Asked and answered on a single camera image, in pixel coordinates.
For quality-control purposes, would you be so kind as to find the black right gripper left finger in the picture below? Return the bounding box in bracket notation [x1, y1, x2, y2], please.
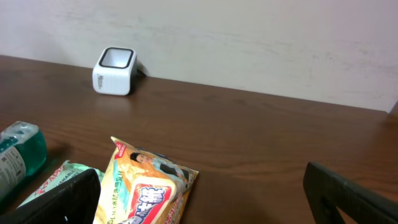
[1, 169, 101, 224]

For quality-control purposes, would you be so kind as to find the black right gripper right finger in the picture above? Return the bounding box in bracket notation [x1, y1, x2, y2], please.
[303, 162, 397, 224]

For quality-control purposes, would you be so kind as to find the green flushable wipes pack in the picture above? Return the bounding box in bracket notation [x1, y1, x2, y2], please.
[18, 160, 91, 207]

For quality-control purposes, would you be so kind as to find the teal mouthwash bottle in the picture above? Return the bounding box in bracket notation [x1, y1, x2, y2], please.
[1, 121, 47, 200]

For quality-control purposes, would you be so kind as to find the white barcode scanner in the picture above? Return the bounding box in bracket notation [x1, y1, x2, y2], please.
[92, 47, 137, 96]

